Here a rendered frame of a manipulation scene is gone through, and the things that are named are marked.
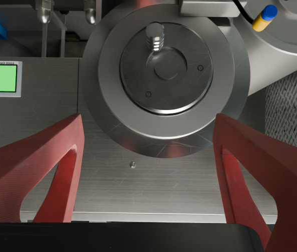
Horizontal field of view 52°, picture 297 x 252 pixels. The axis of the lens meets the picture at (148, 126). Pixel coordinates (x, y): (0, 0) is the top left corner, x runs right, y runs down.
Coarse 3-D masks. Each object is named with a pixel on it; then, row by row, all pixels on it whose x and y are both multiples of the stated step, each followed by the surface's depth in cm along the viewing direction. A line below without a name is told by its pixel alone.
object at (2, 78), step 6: (0, 66) 59; (6, 66) 59; (12, 66) 59; (0, 72) 59; (6, 72) 59; (12, 72) 59; (0, 78) 59; (6, 78) 59; (12, 78) 59; (0, 84) 59; (6, 84) 59; (12, 84) 59; (0, 90) 58; (6, 90) 58; (12, 90) 58
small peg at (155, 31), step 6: (150, 24) 22; (156, 24) 22; (150, 30) 22; (156, 30) 22; (162, 30) 22; (150, 36) 22; (156, 36) 22; (162, 36) 22; (150, 42) 22; (156, 42) 22; (162, 42) 23; (150, 48) 24; (156, 48) 24
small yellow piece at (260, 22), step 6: (234, 0) 22; (240, 6) 21; (270, 6) 18; (240, 12) 22; (246, 12) 21; (264, 12) 18; (270, 12) 18; (276, 12) 18; (246, 18) 21; (258, 18) 19; (264, 18) 19; (270, 18) 19; (252, 24) 20; (258, 24) 20; (264, 24) 19; (258, 30) 20
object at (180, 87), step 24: (168, 24) 25; (144, 48) 24; (168, 48) 25; (192, 48) 24; (120, 72) 24; (144, 72) 24; (168, 72) 24; (192, 72) 24; (144, 96) 24; (168, 96) 24; (192, 96) 24
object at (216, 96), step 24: (120, 24) 26; (144, 24) 26; (192, 24) 26; (120, 48) 25; (216, 48) 25; (216, 72) 25; (120, 96) 25; (216, 96) 25; (120, 120) 25; (144, 120) 25; (168, 120) 25; (192, 120) 25
